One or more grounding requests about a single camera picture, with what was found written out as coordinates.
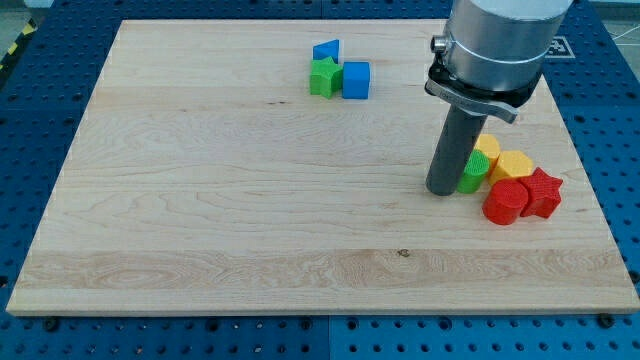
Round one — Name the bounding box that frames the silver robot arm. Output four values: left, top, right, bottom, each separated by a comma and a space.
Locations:
425, 0, 571, 123

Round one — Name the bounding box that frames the blue triangle block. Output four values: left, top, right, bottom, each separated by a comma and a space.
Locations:
312, 39, 340, 64

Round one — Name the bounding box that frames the green star block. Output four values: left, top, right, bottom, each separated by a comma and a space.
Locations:
309, 57, 343, 99

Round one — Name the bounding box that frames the blue cube block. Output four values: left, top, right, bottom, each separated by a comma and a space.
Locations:
342, 62, 371, 99

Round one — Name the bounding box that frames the wooden board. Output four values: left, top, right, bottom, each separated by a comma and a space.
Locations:
7, 20, 639, 316

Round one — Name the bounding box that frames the grey cylindrical pointer tool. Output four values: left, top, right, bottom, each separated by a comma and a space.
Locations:
425, 105, 487, 196

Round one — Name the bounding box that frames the green cylinder block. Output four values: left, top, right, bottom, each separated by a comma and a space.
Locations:
456, 149, 490, 194

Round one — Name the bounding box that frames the yellow block behind pointer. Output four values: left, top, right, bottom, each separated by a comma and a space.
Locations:
474, 133, 501, 175

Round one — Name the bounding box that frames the red cylinder block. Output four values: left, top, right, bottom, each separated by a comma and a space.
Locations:
482, 179, 528, 225

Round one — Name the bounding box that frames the yellow hexagon block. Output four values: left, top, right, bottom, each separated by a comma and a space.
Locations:
488, 150, 534, 186

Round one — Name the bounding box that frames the red star block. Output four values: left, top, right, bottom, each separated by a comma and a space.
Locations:
518, 167, 563, 219

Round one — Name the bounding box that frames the fiducial marker tag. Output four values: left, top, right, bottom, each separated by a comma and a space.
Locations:
545, 35, 575, 59

